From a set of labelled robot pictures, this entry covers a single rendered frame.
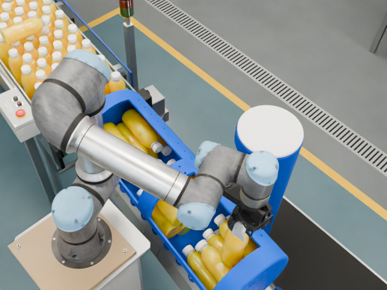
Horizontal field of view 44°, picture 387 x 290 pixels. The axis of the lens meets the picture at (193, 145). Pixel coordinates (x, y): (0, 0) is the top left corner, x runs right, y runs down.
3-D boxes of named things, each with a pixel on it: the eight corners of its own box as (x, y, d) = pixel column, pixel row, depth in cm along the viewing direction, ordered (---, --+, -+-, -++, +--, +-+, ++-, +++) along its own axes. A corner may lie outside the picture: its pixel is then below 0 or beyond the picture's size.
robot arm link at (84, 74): (71, 202, 149) (31, 75, 106) (95, 167, 157) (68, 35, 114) (105, 216, 146) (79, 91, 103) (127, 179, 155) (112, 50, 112)
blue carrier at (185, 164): (221, 326, 160) (222, 304, 136) (90, 154, 200) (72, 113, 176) (284, 274, 168) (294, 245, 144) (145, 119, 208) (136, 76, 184)
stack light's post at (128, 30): (139, 160, 312) (126, 27, 224) (136, 156, 314) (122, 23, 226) (144, 157, 313) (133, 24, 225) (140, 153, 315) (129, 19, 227)
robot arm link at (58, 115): (8, 107, 98) (215, 221, 99) (38, 73, 104) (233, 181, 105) (8, 136, 107) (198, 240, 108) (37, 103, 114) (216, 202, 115)
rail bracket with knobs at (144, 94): (136, 120, 216) (135, 105, 208) (128, 110, 220) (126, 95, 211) (155, 110, 220) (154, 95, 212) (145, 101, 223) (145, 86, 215)
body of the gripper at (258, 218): (249, 240, 126) (255, 218, 116) (228, 217, 130) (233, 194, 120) (270, 225, 129) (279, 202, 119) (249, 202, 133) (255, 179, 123)
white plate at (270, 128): (287, 99, 209) (286, 100, 210) (227, 112, 203) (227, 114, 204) (315, 148, 193) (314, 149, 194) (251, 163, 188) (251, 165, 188)
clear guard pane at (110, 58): (136, 134, 267) (130, 73, 228) (68, 56, 303) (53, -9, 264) (136, 134, 267) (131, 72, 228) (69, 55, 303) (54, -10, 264)
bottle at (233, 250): (238, 270, 150) (246, 244, 135) (217, 262, 152) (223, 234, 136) (246, 251, 154) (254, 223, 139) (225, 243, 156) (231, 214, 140)
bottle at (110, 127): (96, 127, 182) (124, 160, 173) (112, 118, 185) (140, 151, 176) (99, 138, 188) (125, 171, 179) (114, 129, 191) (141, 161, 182)
